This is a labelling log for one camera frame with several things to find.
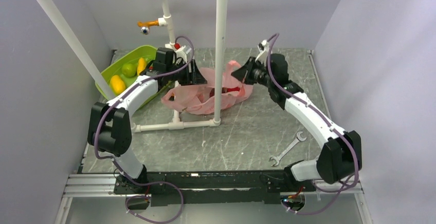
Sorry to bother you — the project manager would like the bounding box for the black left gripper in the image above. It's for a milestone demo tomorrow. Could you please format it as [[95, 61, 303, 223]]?
[[167, 60, 208, 87]]

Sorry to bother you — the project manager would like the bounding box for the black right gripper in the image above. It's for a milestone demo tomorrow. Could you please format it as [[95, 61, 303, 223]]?
[[231, 57, 275, 88]]

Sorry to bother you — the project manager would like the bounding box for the pink plastic bag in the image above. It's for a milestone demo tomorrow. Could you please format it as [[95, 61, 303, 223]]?
[[161, 61, 253, 115]]

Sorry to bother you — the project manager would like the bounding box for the green fake pear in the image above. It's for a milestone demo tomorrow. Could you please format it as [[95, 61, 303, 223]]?
[[121, 63, 137, 78]]

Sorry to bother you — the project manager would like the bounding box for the yellow fake fruit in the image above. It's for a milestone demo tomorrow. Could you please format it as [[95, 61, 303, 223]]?
[[110, 75, 126, 96]]

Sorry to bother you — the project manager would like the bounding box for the dark red fake apple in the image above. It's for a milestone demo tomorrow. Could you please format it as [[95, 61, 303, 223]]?
[[206, 87, 243, 98]]

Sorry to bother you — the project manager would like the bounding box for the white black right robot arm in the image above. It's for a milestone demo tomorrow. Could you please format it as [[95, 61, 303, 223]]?
[[231, 53, 362, 191]]

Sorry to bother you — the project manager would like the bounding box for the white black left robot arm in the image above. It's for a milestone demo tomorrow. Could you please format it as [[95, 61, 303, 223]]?
[[87, 47, 206, 193]]

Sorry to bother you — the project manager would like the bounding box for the yellow fake corn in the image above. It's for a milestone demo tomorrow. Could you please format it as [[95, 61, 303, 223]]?
[[136, 58, 147, 76]]

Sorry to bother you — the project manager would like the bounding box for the green plastic basin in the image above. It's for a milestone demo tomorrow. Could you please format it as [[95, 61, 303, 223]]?
[[95, 45, 174, 109]]

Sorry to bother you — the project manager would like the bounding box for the orange plastic faucet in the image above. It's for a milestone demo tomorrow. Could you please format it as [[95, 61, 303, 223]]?
[[137, 20, 160, 35]]

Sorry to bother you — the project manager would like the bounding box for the silver wrench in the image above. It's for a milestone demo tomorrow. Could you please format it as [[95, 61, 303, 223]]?
[[269, 131, 307, 167]]

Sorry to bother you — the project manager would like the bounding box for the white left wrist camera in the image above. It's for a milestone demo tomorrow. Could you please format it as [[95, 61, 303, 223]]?
[[174, 43, 194, 64]]

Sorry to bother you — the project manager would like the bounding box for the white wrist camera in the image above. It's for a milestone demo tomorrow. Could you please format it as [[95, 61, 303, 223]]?
[[174, 43, 194, 64], [256, 40, 270, 63]]

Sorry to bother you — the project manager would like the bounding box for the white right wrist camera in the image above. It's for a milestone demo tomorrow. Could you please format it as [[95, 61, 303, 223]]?
[[256, 40, 270, 63]]

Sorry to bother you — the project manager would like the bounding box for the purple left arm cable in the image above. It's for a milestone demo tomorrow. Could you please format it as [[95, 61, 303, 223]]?
[[93, 35, 195, 224]]

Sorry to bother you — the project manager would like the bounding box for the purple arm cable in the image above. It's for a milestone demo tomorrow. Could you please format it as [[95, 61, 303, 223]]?
[[93, 35, 195, 224], [265, 32, 360, 216]]

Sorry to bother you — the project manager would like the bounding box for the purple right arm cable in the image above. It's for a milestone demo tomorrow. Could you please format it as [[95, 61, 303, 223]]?
[[265, 32, 360, 216]]

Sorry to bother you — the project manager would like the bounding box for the white PVC pipe frame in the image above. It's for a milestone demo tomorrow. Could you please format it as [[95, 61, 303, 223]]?
[[36, 0, 228, 133]]

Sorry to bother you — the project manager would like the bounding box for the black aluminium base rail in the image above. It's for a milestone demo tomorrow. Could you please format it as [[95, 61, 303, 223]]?
[[63, 167, 364, 206]]

